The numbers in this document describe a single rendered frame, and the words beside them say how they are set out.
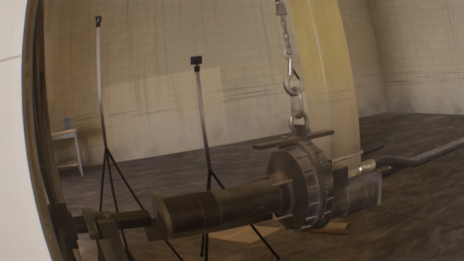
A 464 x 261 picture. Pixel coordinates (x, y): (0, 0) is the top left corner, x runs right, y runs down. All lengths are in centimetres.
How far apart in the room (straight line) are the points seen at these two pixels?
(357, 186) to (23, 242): 131
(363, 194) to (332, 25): 461
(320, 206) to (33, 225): 107
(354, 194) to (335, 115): 442
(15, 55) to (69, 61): 877
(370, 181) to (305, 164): 33
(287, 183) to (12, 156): 107
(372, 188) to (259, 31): 900
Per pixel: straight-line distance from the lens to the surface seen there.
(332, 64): 598
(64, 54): 936
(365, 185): 163
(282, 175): 146
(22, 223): 50
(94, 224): 129
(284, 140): 147
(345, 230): 362
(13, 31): 62
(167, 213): 130
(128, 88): 947
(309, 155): 142
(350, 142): 614
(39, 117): 130
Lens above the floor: 127
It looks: 5 degrees down
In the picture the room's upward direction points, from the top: 7 degrees counter-clockwise
